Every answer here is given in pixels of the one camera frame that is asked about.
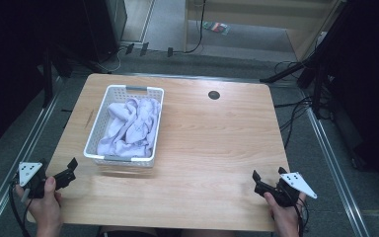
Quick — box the light wooden shelf unit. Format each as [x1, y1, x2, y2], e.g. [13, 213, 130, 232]
[183, 0, 347, 62]

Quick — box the black metal stand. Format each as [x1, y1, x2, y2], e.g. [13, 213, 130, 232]
[260, 0, 358, 120]

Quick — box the colourful flat packet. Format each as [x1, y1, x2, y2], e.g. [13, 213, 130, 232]
[202, 21, 232, 36]

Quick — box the left hand-held gripper cable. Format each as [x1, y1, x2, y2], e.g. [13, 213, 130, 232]
[8, 181, 34, 237]

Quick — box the white plastic basket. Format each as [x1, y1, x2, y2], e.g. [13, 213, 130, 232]
[83, 84, 166, 169]

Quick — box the dark curtain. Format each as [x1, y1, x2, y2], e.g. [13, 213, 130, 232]
[322, 0, 379, 191]
[0, 0, 90, 157]

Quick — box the black upright post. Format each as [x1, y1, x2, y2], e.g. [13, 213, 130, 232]
[41, 45, 55, 109]

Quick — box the aluminium floor rail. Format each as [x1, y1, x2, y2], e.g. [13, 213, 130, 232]
[300, 92, 372, 237]
[0, 77, 63, 237]
[88, 71, 300, 85]

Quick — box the right hand-held gripper cable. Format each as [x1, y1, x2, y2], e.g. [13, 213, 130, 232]
[292, 197, 311, 237]

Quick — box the bundle of black floor cables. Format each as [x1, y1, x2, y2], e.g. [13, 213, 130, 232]
[273, 60, 336, 150]

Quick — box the white cable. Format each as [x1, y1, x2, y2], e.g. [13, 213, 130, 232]
[97, 45, 128, 74]

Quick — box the person's left hand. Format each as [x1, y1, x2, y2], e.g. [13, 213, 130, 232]
[14, 176, 64, 229]

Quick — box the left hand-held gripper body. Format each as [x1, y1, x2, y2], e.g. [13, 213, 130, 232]
[13, 161, 77, 200]

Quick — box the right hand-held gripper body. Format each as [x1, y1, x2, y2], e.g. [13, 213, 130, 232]
[254, 171, 319, 208]

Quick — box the black hanging cable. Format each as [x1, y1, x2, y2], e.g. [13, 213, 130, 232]
[183, 0, 208, 55]

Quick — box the black cabinet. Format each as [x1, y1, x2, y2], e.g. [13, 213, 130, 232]
[81, 0, 128, 64]

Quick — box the person's right hand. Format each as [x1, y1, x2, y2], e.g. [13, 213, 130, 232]
[263, 191, 308, 237]

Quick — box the hand-held gripper cable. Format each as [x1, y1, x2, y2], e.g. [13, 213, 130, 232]
[8, 181, 34, 237]
[292, 197, 311, 237]

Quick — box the pale lavender garment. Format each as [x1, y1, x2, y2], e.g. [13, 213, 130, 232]
[97, 97, 162, 158]

